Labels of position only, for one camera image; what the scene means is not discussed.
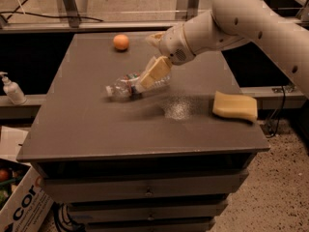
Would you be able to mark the orange fruit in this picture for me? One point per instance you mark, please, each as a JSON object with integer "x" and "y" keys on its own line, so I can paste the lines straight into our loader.
{"x": 121, "y": 42}

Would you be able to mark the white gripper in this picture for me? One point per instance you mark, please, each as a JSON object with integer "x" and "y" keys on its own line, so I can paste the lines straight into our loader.
{"x": 174, "y": 45}

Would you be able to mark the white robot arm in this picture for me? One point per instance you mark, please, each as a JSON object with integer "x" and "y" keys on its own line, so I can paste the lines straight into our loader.
{"x": 229, "y": 24}

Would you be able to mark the metal frame rail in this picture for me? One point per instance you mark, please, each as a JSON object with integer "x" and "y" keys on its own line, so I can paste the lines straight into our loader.
{"x": 84, "y": 27}

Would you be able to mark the clear plastic water bottle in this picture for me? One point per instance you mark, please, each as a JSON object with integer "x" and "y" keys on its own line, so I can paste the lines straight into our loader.
{"x": 128, "y": 86}

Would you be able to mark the yellow sponge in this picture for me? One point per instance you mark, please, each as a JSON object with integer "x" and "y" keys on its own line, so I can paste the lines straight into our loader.
{"x": 235, "y": 107}

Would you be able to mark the white cardboard box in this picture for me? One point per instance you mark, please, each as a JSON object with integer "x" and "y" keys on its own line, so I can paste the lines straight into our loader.
{"x": 28, "y": 205}

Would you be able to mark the grey drawer cabinet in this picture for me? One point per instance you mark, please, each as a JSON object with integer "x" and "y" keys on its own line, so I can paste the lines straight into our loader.
{"x": 161, "y": 162}

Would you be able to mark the white pump dispenser bottle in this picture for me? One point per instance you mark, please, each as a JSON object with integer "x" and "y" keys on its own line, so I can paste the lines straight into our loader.
{"x": 12, "y": 90}

